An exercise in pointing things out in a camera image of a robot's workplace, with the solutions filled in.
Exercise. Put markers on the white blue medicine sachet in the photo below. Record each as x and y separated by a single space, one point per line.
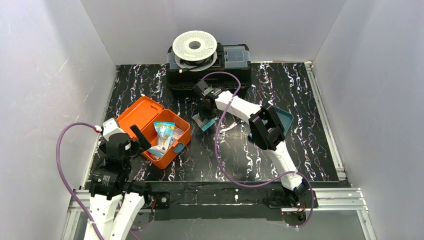
177 133

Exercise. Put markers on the small scissors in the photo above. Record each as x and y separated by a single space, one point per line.
232 126

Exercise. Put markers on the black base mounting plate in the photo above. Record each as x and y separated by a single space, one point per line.
226 200

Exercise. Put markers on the blue cotton swab packet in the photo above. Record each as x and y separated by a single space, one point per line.
165 131

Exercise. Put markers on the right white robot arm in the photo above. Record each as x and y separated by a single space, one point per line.
294 185

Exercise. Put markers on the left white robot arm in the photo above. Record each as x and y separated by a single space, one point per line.
114 201

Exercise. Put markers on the white filament spool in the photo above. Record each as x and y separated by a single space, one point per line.
195 51

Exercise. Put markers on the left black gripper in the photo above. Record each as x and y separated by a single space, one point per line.
133 145

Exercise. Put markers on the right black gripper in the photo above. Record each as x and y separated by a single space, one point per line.
205 116

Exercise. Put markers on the teal divided tray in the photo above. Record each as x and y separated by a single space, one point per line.
269 126

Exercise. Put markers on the orange medicine box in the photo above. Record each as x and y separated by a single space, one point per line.
144 113

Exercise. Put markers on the small teal packet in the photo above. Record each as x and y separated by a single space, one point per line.
203 123

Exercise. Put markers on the black plastic toolbox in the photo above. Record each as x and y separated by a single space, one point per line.
229 67

